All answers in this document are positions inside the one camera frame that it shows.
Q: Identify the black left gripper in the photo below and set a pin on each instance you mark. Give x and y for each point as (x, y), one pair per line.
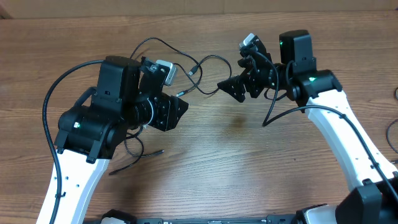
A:
(169, 105)

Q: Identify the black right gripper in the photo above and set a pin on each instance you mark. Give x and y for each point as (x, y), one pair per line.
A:
(251, 81)

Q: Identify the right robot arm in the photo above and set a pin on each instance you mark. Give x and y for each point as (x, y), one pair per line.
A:
(370, 177)

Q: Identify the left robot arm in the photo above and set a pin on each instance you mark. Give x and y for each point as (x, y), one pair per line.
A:
(88, 134)

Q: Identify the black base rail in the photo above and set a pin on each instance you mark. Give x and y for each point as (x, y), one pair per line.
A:
(217, 220)

